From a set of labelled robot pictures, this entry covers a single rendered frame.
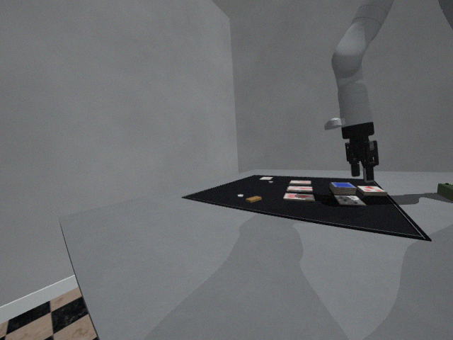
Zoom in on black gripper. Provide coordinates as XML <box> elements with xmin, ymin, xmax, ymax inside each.
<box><xmin>341</xmin><ymin>122</ymin><xmax>379</xmax><ymax>183</ymax></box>

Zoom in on black square mat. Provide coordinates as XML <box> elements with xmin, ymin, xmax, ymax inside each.
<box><xmin>187</xmin><ymin>176</ymin><xmax>419</xmax><ymax>235</ymax></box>
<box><xmin>181</xmin><ymin>193</ymin><xmax>431</xmax><ymax>240</ymax></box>

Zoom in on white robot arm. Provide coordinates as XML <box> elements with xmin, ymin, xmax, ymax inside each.
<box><xmin>324</xmin><ymin>0</ymin><xmax>453</xmax><ymax>130</ymax></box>

